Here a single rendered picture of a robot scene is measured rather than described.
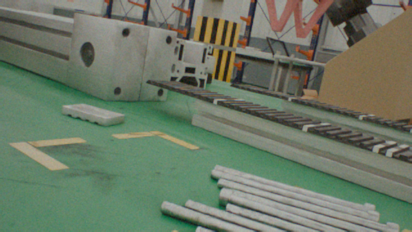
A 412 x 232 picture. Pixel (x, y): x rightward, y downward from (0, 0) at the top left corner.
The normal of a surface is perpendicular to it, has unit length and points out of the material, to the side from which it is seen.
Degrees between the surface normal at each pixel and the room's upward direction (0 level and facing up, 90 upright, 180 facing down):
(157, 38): 90
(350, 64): 90
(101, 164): 0
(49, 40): 90
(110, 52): 90
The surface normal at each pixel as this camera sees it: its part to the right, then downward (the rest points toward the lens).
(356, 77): -0.62, 0.04
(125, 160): 0.18, -0.97
